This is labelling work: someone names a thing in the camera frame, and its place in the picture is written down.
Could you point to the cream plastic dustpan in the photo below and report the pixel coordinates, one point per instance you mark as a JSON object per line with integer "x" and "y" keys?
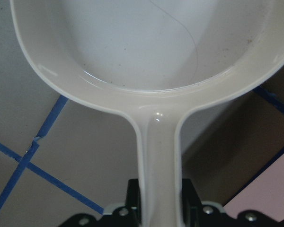
{"x": 155, "y": 63}

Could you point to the pink bin with black bag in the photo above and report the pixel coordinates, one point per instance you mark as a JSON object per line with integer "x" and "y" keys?
{"x": 265, "y": 194}

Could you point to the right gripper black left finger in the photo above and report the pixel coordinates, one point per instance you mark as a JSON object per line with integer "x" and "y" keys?
{"x": 133, "y": 203}

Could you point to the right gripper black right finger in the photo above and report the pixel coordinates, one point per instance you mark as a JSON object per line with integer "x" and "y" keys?
{"x": 192, "y": 207}

